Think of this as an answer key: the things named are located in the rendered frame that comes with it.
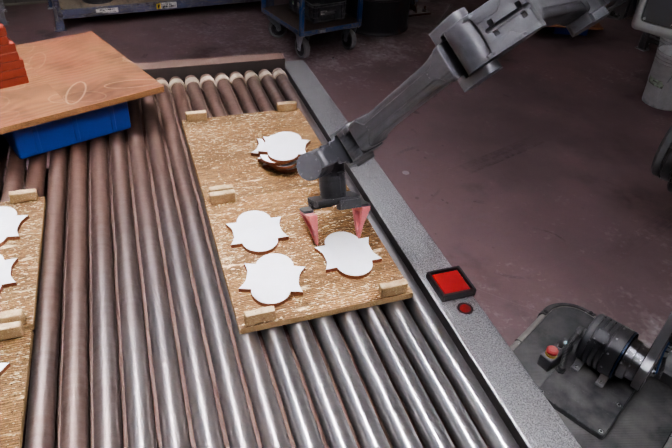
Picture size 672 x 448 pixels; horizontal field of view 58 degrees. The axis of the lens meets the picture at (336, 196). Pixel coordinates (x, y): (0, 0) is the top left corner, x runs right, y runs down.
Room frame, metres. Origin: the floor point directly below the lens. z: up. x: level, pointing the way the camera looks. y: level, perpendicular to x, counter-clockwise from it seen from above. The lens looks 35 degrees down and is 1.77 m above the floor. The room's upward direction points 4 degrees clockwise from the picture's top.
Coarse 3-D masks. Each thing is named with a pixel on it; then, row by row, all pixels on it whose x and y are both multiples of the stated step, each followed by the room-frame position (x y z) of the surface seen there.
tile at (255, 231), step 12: (240, 216) 1.07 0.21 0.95; (252, 216) 1.07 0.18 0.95; (264, 216) 1.08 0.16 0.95; (228, 228) 1.03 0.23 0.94; (240, 228) 1.03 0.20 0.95; (252, 228) 1.03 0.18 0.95; (264, 228) 1.03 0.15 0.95; (276, 228) 1.04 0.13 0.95; (240, 240) 0.99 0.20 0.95; (252, 240) 0.99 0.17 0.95; (264, 240) 0.99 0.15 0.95; (276, 240) 1.00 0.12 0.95; (252, 252) 0.96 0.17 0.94; (264, 252) 0.96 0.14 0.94
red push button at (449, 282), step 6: (456, 270) 0.96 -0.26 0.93; (438, 276) 0.94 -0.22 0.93; (444, 276) 0.94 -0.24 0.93; (450, 276) 0.94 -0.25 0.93; (456, 276) 0.94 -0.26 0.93; (438, 282) 0.92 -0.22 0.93; (444, 282) 0.92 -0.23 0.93; (450, 282) 0.92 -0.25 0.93; (456, 282) 0.92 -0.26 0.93; (462, 282) 0.92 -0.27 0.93; (444, 288) 0.90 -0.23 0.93; (450, 288) 0.90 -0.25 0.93; (456, 288) 0.90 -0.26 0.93; (462, 288) 0.90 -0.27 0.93; (468, 288) 0.91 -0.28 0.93
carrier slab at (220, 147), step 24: (216, 120) 1.53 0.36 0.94; (240, 120) 1.54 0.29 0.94; (264, 120) 1.55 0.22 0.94; (288, 120) 1.56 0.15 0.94; (192, 144) 1.39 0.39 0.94; (216, 144) 1.39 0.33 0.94; (240, 144) 1.40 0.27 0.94; (312, 144) 1.43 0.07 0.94; (216, 168) 1.28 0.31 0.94; (240, 168) 1.28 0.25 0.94; (264, 168) 1.29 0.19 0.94; (240, 192) 1.18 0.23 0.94; (264, 192) 1.19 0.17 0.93
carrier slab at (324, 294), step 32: (288, 192) 1.19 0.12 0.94; (224, 224) 1.05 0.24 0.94; (288, 224) 1.07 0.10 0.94; (320, 224) 1.08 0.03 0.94; (352, 224) 1.08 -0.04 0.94; (224, 256) 0.94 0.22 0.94; (256, 256) 0.95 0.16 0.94; (288, 256) 0.96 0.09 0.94; (320, 256) 0.97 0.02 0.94; (384, 256) 0.98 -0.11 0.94; (320, 288) 0.87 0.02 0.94; (352, 288) 0.88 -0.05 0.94; (288, 320) 0.78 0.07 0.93
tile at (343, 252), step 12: (336, 240) 1.01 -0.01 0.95; (348, 240) 1.01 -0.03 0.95; (360, 240) 1.01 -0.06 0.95; (324, 252) 0.97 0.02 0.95; (336, 252) 0.97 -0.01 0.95; (348, 252) 0.97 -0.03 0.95; (360, 252) 0.97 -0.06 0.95; (372, 252) 0.98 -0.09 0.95; (336, 264) 0.93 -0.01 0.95; (348, 264) 0.93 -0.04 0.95; (360, 264) 0.94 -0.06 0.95; (372, 264) 0.94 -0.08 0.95; (348, 276) 0.90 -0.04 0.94; (360, 276) 0.90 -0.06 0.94
